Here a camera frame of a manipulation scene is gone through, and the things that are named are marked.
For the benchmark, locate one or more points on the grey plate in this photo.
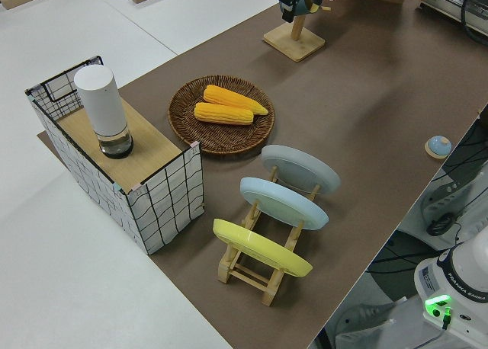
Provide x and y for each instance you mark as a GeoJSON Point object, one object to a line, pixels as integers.
{"type": "Point", "coordinates": [301, 166]}

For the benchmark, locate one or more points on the brown wicker basket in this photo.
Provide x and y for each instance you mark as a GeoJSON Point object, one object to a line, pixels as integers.
{"type": "Point", "coordinates": [221, 135]}

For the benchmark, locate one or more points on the yellow corn cob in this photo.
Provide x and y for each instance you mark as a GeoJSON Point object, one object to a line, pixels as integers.
{"type": "Point", "coordinates": [228, 97]}
{"type": "Point", "coordinates": [223, 114]}

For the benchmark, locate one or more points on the dark blue mug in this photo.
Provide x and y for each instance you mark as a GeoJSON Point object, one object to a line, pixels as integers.
{"type": "Point", "coordinates": [305, 7]}

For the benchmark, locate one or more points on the blue and wood bell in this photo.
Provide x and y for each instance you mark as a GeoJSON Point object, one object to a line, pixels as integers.
{"type": "Point", "coordinates": [439, 145]}

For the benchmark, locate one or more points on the yellow plate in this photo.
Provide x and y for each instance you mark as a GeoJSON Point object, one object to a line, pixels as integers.
{"type": "Point", "coordinates": [263, 246]}

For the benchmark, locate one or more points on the white toaster oven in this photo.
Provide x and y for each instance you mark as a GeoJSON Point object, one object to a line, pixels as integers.
{"type": "Point", "coordinates": [453, 4]}

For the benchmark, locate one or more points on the wooden plate rack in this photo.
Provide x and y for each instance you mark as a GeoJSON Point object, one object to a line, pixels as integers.
{"type": "Point", "coordinates": [249, 278]}

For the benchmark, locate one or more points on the brown table mat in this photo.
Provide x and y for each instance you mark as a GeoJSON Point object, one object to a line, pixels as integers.
{"type": "Point", "coordinates": [362, 116]}

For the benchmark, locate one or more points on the light blue plate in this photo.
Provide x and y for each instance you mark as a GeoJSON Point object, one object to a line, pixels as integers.
{"type": "Point", "coordinates": [284, 204]}

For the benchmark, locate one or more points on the grey power strip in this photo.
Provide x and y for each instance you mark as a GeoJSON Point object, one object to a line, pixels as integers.
{"type": "Point", "coordinates": [444, 198]}

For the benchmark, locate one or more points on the wooden mug rack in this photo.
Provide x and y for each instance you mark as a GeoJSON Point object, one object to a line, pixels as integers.
{"type": "Point", "coordinates": [293, 42]}

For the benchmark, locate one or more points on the white cylindrical bottle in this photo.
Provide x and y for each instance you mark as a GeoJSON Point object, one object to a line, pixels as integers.
{"type": "Point", "coordinates": [101, 105]}

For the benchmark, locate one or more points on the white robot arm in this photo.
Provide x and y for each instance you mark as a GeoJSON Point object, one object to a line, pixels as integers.
{"type": "Point", "coordinates": [457, 288]}

